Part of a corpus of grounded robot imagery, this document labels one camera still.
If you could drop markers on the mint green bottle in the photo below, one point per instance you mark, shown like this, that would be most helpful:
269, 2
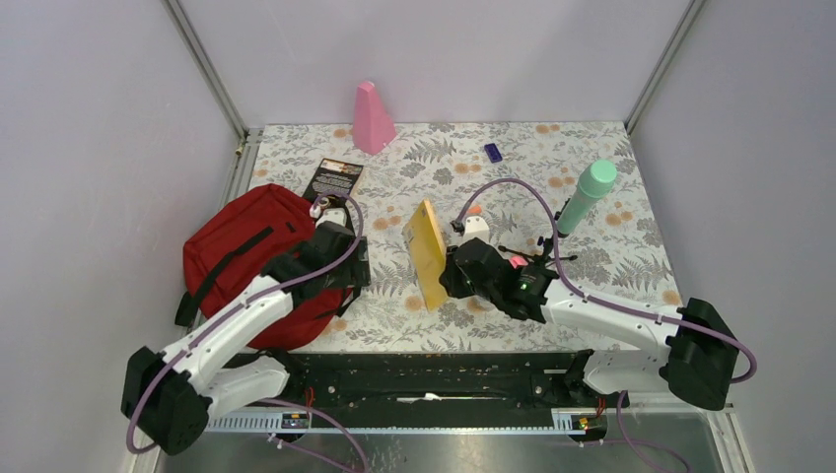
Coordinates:
594, 183

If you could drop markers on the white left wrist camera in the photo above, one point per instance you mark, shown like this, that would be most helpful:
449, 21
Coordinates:
324, 210

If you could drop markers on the yellow notebook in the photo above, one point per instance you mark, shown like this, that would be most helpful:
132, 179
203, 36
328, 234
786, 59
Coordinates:
427, 251

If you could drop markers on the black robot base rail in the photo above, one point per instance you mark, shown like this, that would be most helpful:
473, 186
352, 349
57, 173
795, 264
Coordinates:
529, 380

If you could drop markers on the pink capped small bottle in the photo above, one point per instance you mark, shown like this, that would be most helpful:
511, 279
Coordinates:
518, 261

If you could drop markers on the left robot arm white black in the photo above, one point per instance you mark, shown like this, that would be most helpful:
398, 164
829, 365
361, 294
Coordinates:
172, 395

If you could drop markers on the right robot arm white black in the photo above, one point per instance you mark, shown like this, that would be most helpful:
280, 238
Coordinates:
689, 350

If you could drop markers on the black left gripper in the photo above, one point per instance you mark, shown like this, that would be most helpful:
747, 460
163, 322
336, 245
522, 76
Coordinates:
355, 273

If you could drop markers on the red student backpack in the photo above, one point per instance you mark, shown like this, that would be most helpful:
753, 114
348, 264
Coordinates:
236, 245

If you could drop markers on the floral table mat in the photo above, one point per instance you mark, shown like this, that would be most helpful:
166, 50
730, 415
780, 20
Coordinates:
619, 242

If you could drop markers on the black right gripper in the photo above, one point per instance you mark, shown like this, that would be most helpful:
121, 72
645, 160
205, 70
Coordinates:
450, 278

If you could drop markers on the slotted cable duct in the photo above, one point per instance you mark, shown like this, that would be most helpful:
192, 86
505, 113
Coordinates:
435, 419

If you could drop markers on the small purple eraser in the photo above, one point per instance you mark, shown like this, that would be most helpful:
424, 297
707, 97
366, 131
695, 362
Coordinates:
493, 153

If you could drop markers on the pink cone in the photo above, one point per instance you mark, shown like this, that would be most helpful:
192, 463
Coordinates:
373, 129

